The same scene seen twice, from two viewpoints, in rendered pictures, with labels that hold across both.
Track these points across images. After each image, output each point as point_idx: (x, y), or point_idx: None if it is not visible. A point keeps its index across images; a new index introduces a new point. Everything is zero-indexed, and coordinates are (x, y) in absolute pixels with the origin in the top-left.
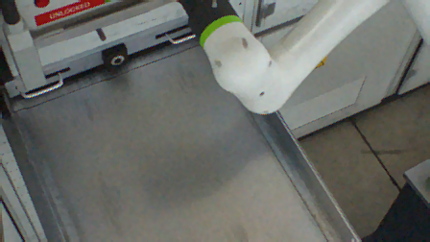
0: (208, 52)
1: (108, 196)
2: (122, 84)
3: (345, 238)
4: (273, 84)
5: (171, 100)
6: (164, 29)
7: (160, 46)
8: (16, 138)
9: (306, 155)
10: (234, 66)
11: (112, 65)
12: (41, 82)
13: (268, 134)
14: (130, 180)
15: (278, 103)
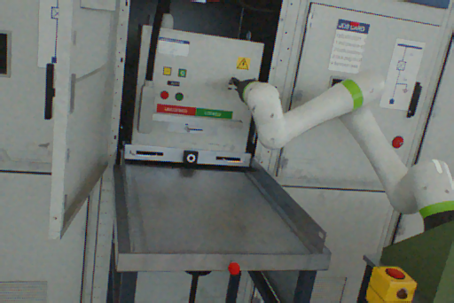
0: (246, 91)
1: (161, 197)
2: (189, 172)
3: (314, 240)
4: (278, 114)
5: (215, 182)
6: (222, 153)
7: (217, 168)
8: (119, 171)
9: None
10: (259, 87)
11: (187, 161)
12: (148, 129)
13: (271, 202)
14: (178, 195)
15: (281, 135)
